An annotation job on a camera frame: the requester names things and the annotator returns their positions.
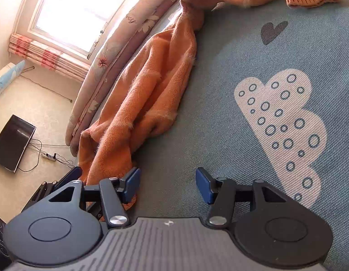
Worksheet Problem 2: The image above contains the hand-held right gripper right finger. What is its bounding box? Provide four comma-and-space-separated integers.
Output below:
196, 167, 291, 228

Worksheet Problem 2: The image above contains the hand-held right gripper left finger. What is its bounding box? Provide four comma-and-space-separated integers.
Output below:
49, 167, 141, 228

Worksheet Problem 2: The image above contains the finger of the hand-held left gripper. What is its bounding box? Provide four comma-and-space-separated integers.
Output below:
54, 166, 83, 189

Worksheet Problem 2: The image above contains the orange knit sweater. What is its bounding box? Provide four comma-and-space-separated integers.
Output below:
77, 0, 341, 223

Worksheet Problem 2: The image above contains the light blue patterned cover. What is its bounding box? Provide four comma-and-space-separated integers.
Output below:
0, 60, 27, 100

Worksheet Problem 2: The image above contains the pink patterned curtain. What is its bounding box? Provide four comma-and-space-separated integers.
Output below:
8, 32, 92, 83

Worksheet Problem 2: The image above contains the folded floral quilt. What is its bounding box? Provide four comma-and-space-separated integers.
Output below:
64, 0, 203, 156

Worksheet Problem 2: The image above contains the black wall television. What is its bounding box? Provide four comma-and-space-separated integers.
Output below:
0, 114, 37, 173

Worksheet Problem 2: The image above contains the thin wall cord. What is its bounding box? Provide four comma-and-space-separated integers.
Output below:
20, 65, 74, 103

